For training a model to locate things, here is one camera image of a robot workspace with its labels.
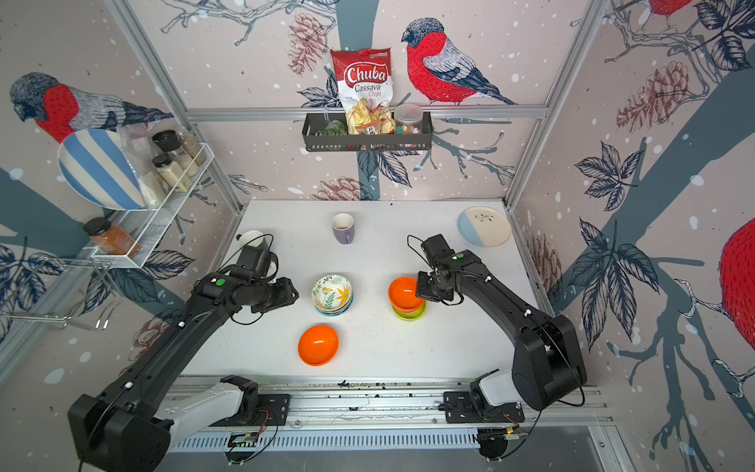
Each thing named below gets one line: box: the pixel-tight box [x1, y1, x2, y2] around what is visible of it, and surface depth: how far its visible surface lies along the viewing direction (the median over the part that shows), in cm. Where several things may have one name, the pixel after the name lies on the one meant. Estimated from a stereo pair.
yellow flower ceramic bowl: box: [310, 274, 353, 312], surface depth 91 cm
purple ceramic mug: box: [331, 212, 355, 245], surface depth 106 cm
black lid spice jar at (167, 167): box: [151, 153, 192, 193], surface depth 79 cm
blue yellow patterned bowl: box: [314, 295, 354, 317], surface depth 86 cm
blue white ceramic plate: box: [457, 206, 512, 248], surface depth 116 cm
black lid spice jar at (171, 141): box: [151, 129, 207, 167], surface depth 84 cm
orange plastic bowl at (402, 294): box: [387, 276, 425, 312], surface depth 86 cm
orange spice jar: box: [83, 216, 141, 259], surface depth 64 cm
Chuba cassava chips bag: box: [330, 47, 397, 135], surface depth 84 cm
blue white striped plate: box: [57, 127, 146, 212], surface depth 68 cm
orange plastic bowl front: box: [297, 324, 340, 367], surface depth 82 cm
